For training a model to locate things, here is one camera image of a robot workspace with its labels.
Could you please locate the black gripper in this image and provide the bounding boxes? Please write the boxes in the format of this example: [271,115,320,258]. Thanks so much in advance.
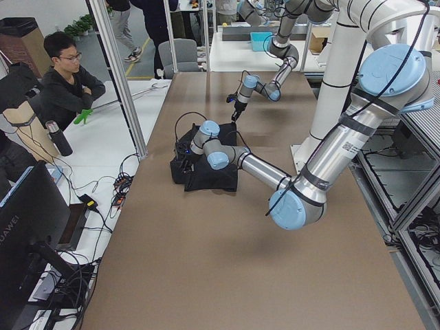
[175,141,198,175]
[226,93,246,122]

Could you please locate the black printed t-shirt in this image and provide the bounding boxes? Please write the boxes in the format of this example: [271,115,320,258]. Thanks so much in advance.
[170,122,239,193]

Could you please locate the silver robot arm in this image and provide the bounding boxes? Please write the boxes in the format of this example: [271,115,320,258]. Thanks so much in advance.
[226,1,334,122]
[172,1,439,230]

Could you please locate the red black power strip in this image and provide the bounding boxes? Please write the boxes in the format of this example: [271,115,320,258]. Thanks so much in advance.
[111,173,133,209]

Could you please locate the metal reacher grabber tool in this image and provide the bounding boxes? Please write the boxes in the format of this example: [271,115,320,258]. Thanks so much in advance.
[93,82,169,111]

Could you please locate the blue plastic bin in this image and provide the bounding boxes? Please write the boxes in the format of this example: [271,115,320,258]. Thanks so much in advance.
[250,32,273,52]

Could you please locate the grey office chair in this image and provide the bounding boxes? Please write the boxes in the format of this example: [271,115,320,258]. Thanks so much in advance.
[158,38,200,79]

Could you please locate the black power adapter yellow label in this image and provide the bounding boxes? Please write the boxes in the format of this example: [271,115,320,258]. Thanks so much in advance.
[78,194,98,212]

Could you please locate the black thermos bottle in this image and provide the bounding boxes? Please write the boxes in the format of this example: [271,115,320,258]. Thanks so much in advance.
[45,120,73,157]

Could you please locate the standing person dark trousers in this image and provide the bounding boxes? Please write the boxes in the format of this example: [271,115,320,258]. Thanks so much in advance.
[130,0,169,79]

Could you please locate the seated person with glasses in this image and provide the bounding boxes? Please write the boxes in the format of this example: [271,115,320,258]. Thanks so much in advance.
[40,32,106,130]

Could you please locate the black computer monitor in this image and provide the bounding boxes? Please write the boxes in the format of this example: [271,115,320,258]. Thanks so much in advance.
[1,161,73,329]

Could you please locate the green handled grabber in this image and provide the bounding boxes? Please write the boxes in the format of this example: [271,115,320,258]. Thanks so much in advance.
[73,109,94,124]

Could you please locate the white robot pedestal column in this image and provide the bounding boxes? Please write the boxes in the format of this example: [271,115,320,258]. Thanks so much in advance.
[291,1,373,173]

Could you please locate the aluminium frame post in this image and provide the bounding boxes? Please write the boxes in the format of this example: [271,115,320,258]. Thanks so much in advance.
[85,0,148,160]

